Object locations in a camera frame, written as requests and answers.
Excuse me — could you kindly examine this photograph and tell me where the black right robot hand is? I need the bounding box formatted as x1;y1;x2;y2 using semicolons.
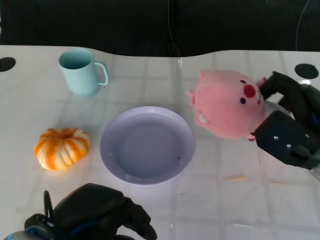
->
254;71;320;171

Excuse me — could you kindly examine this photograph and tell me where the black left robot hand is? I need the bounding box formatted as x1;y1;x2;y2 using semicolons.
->
53;182;158;240

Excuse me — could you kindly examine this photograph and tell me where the pink plush doll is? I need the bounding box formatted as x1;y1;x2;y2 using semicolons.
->
186;69;270;142

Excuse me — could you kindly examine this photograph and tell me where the lavender round plate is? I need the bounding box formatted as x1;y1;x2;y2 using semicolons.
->
99;106;196;186

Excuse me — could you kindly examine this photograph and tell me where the black table grommet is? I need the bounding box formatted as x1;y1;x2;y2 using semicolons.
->
294;63;320;80
0;56;17;73

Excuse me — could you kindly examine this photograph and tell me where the orange white striped pumpkin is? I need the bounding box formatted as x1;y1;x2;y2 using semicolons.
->
34;127;90;171

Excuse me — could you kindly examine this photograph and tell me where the light teal mug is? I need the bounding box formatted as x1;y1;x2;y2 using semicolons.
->
58;47;110;98

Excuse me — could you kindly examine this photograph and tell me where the black backdrop cloth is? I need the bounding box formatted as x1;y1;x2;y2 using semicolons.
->
0;0;320;58

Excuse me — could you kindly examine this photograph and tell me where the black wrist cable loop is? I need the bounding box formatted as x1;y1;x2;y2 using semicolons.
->
43;190;55;226

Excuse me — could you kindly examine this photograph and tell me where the thin white hanging cable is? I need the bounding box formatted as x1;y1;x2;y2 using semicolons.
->
295;0;309;52

